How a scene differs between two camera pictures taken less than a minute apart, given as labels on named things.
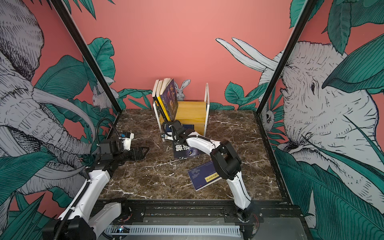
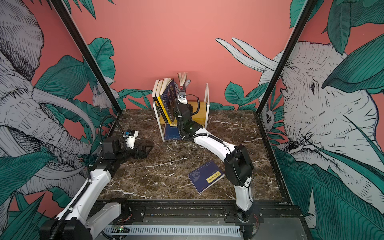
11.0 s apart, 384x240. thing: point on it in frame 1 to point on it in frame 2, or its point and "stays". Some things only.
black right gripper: [177, 142] to [178, 110]
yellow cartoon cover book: [160, 100] stays
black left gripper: [139, 155] stays
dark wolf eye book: [181, 151] to [182, 77]
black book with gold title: [156, 101] stays
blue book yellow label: [204, 175] stays
